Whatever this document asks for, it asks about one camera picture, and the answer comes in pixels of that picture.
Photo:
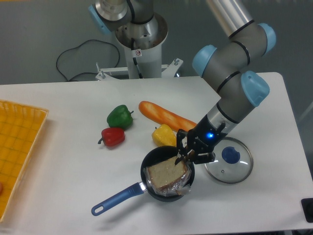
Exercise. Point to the bagged toast slice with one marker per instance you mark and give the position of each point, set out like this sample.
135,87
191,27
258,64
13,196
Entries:
167,178

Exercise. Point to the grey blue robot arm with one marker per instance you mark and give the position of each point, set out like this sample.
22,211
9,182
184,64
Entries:
239,92

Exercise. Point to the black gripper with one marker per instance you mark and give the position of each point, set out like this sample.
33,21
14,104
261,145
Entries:
197,145

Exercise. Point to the glass lid blue knob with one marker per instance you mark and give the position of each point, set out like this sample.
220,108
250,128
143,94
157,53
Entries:
233,161

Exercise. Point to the yellow bell pepper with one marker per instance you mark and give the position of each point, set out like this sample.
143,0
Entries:
164,136

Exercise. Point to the green bell pepper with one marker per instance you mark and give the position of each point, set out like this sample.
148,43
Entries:
120,117

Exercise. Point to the black pot blue handle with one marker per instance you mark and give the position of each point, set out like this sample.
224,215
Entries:
154,157

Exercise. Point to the red bell pepper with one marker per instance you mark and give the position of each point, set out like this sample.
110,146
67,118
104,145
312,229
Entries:
112,136

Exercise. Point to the black device at table edge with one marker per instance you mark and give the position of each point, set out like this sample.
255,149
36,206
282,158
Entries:
307,206

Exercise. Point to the yellow plastic basket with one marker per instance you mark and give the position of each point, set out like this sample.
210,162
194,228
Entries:
20,126

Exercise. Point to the orange baguette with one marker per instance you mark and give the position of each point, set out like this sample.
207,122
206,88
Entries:
160,115

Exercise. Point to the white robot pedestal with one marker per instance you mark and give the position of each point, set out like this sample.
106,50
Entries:
142,44

